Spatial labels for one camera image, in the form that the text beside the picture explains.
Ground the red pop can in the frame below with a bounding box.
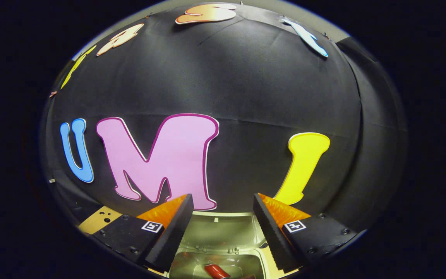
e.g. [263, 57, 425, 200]
[204, 264, 231, 279]

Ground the light green garbage bin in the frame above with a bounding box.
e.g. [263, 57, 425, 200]
[168, 211, 285, 279]

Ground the black backdrop cloth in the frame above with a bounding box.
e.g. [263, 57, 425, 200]
[39, 2, 408, 233]

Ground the wooden desktop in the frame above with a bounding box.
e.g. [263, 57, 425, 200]
[78, 205, 123, 235]

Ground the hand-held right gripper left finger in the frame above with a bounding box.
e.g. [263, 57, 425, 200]
[89, 193, 195, 274]

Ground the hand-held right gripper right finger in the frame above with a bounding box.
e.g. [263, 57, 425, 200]
[252, 193, 367, 272]

